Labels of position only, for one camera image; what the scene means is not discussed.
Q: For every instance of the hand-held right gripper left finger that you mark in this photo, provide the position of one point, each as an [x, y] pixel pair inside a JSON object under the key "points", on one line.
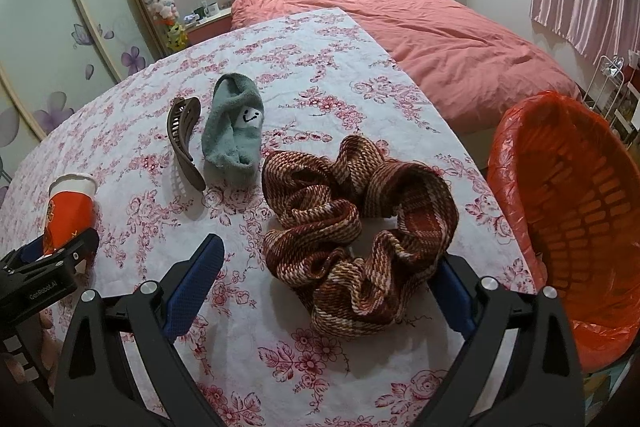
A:
{"points": [[197, 282]]}

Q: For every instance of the bed with pink duvet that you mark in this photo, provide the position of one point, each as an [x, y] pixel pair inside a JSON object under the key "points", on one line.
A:
{"points": [[450, 42]]}

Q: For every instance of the white mug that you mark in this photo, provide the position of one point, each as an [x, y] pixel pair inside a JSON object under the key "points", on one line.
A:
{"points": [[211, 7]]}

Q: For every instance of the brown plaid scrunchie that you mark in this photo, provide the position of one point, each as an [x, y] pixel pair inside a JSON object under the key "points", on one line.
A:
{"points": [[350, 227]]}

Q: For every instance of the orange plastic wastebasket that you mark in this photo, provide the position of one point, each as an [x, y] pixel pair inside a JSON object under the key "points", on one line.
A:
{"points": [[590, 217]]}

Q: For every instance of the grey-green fuzzy sock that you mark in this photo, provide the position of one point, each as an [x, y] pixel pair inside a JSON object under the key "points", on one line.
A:
{"points": [[235, 127]]}

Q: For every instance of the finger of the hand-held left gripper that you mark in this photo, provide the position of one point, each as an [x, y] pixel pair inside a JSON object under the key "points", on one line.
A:
{"points": [[82, 247], [32, 251]]}

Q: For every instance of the red white paper cup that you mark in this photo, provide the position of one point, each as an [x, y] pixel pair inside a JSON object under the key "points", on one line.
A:
{"points": [[72, 212]]}

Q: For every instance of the white shelf trolley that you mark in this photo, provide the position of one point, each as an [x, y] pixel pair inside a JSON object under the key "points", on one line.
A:
{"points": [[632, 97]]}

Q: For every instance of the yellow green plush toy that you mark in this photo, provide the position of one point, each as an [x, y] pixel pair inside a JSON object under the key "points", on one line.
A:
{"points": [[175, 37]]}

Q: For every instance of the person's left hand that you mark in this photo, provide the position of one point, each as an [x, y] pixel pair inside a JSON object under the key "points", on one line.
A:
{"points": [[51, 342]]}

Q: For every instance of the pink floral tablecloth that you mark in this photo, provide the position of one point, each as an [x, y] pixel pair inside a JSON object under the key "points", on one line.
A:
{"points": [[325, 67]]}

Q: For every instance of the white pink nightstand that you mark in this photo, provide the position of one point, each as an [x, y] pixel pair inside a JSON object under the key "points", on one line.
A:
{"points": [[210, 26]]}

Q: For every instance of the flower print wardrobe doors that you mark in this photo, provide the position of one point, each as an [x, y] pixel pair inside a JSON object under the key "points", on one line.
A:
{"points": [[40, 32]]}

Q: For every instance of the brown hair claw clip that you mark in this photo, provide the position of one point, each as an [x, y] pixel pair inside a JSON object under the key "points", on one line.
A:
{"points": [[182, 142]]}

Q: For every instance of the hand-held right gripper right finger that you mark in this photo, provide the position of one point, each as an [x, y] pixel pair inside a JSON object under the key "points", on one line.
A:
{"points": [[452, 292]]}

